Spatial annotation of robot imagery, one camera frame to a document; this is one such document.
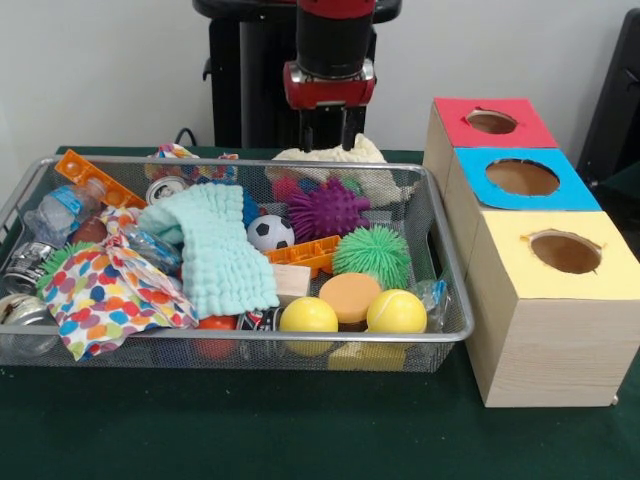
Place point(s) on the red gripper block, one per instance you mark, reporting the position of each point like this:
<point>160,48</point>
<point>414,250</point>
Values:
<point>330,92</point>

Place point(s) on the cream knitted cloth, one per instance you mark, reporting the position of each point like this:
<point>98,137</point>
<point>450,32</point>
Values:
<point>370,150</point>

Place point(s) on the purple spiky toy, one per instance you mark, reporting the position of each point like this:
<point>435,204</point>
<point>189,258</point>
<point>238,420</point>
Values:
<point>327,210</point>

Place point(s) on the colourful polka dot cloth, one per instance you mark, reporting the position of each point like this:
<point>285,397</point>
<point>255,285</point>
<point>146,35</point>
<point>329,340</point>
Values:
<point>110,300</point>
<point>175,150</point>

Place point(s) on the mint green cloth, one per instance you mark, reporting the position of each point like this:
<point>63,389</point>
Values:
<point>220,250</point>

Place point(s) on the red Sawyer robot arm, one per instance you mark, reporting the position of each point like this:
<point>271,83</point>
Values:
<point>335,40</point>

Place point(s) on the wooden box with three holes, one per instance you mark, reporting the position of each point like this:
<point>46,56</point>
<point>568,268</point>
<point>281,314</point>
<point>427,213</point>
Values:
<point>550,350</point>

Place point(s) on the shallow mesh bin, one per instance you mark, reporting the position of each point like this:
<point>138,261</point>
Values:
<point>100,355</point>

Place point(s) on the multicolour spiky caterpillar toy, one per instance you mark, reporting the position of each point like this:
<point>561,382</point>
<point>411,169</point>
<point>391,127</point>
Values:
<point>285,189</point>

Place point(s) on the small soccer ball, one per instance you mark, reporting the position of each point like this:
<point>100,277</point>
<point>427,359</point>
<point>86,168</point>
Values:
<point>270,233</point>

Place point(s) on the orange toy brick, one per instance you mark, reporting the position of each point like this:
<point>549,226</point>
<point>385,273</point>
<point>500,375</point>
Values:
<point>100,177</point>
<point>305,252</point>

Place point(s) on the green spiky ball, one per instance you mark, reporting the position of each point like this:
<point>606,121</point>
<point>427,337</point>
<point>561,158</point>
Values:
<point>372,255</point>

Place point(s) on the plain wooden block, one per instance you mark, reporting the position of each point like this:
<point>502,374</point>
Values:
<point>292,282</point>

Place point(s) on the orange round foam disc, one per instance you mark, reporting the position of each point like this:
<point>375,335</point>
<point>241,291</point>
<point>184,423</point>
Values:
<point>350,295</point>

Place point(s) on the smooth yellow ball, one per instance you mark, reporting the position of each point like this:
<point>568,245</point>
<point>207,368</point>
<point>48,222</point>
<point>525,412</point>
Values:
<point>308,315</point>

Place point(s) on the yellow tennis ball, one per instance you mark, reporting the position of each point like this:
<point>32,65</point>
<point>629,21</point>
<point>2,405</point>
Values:
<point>397,311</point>

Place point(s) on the black upright panel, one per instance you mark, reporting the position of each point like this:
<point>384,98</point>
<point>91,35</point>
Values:
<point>620,100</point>

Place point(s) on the green spiky toy with eyes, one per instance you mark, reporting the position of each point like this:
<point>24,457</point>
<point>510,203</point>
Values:
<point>57,257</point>

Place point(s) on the dark green tablecloth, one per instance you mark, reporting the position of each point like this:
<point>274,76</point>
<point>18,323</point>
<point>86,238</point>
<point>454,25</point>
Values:
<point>300,430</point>

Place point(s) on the dark green cloth side table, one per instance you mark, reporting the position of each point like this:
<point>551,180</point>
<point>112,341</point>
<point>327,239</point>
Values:
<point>625,192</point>

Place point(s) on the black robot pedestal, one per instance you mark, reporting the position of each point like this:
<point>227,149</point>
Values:
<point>260,100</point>

